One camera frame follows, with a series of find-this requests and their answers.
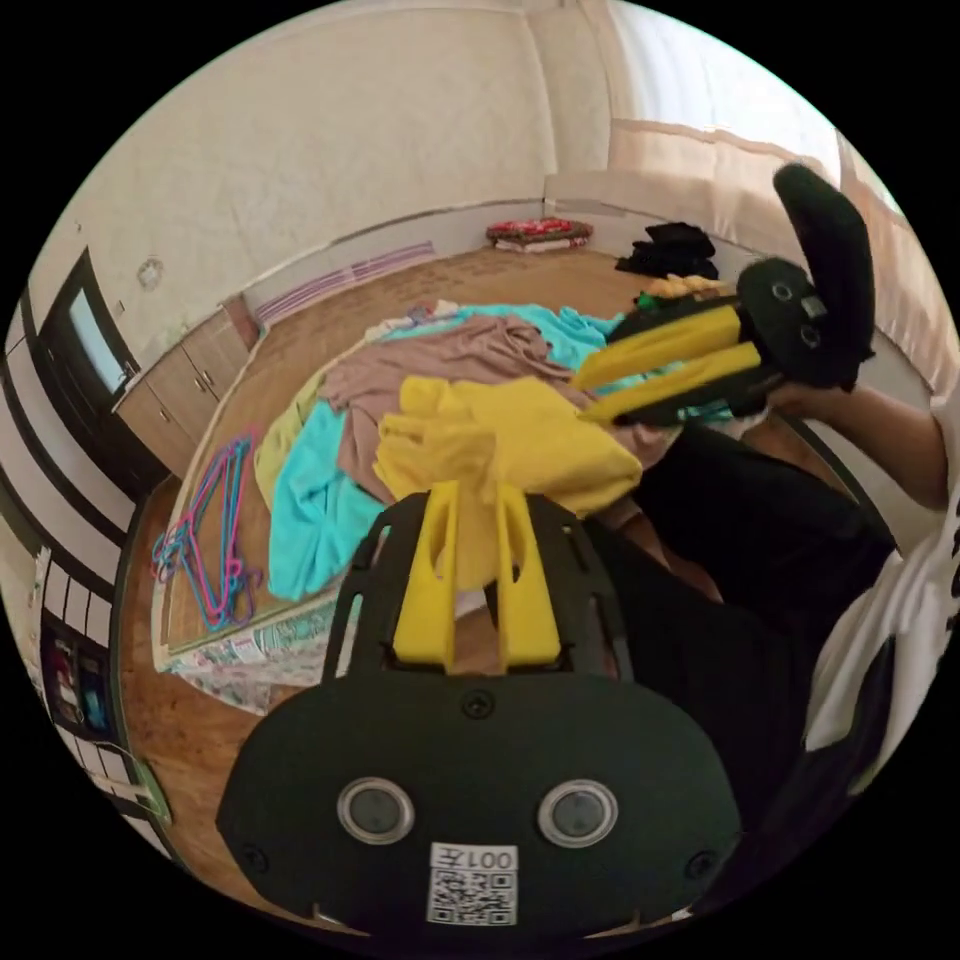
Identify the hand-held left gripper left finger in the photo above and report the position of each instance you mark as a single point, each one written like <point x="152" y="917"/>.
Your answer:
<point x="431" y="600"/>

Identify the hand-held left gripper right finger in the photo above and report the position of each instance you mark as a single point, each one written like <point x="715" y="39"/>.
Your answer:
<point x="525" y="615"/>

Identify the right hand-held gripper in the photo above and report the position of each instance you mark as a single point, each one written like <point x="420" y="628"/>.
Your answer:
<point x="787" y="337"/>

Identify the yellow short sleeve shirt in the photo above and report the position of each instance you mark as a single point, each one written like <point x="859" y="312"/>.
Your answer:
<point x="540" y="442"/>

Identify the person's right forearm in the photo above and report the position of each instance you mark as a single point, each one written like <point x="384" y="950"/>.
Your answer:
<point x="892" y="442"/>

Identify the person's right hand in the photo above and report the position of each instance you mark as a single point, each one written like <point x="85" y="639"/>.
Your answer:
<point x="806" y="401"/>

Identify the pile of black clothes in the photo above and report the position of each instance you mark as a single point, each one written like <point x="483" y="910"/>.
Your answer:
<point x="671" y="247"/>

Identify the beige curtain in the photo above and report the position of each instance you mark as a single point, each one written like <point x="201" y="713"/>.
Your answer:
<point x="720" y="187"/>

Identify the purple clothes hanger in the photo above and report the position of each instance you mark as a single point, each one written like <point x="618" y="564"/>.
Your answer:
<point x="241" y="600"/>

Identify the folded red patterned blanket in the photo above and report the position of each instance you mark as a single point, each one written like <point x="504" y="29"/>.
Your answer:
<point x="538" y="234"/>

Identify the person's body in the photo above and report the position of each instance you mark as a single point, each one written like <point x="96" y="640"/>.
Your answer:
<point x="750" y="562"/>

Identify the blue clothes hanger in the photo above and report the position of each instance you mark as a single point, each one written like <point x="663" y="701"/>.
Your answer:
<point x="217" y="540"/>

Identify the bed with woven mat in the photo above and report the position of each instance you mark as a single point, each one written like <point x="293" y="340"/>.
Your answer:
<point x="465" y="289"/>

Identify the pink clothes hanger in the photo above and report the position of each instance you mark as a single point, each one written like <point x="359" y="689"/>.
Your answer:
<point x="196" y="510"/>

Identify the wooden cupboard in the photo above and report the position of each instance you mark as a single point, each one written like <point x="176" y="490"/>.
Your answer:
<point x="187" y="382"/>

